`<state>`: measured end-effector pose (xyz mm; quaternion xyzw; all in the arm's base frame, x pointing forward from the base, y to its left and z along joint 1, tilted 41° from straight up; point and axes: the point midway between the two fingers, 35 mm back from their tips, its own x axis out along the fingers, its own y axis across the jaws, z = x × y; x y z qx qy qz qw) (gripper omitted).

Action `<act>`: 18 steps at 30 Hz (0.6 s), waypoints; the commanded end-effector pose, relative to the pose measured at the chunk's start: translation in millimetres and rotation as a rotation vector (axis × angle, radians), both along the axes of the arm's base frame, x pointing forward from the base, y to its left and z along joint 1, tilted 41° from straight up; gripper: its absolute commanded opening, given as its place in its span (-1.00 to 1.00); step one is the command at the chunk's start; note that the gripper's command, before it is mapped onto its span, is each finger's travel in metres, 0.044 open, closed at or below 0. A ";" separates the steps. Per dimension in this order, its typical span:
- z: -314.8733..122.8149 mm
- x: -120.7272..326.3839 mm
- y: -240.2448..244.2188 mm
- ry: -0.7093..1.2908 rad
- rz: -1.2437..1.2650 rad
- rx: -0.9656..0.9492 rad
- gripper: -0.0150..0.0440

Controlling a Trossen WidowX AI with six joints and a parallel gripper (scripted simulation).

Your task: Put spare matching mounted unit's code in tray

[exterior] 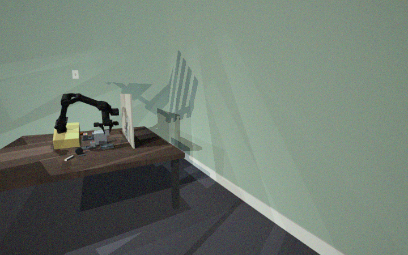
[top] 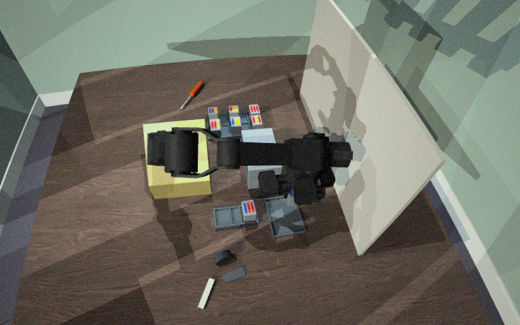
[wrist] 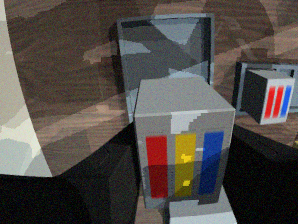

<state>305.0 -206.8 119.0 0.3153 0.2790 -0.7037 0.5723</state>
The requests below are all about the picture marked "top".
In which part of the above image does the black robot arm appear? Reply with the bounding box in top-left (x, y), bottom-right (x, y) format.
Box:
top-left (147, 127), bottom-right (353, 205)

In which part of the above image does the orange-handled screwdriver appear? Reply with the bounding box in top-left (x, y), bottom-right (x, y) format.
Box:
top-left (181, 81), bottom-right (204, 109)

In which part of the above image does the white box with red and blue stripes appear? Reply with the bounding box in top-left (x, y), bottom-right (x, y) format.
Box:
top-left (241, 200), bottom-right (256, 222)

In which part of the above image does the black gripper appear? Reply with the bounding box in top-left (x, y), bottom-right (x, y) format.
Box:
top-left (258, 166), bottom-right (335, 199)

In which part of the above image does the beige flat panel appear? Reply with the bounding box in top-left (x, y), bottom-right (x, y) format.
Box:
top-left (299, 0), bottom-right (447, 256)

